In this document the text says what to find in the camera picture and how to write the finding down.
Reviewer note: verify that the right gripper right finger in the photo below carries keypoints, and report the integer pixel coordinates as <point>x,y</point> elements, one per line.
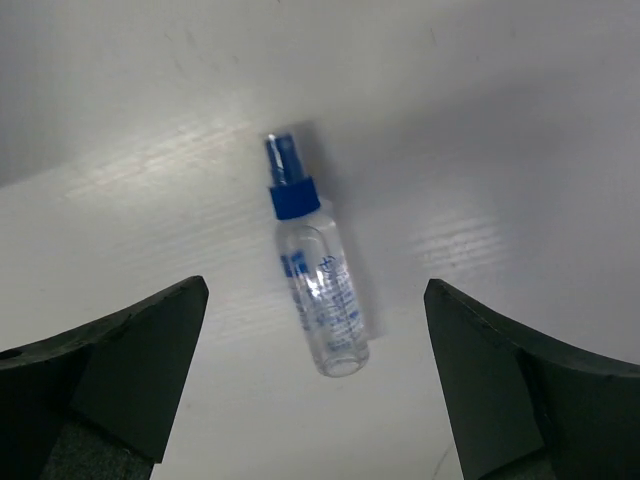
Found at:
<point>524,405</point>

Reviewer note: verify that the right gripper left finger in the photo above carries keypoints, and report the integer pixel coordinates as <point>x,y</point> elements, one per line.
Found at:
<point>99,401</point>

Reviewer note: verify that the clear blue-capped spray bottle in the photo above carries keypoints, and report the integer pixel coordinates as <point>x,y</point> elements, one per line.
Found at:
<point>310,249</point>

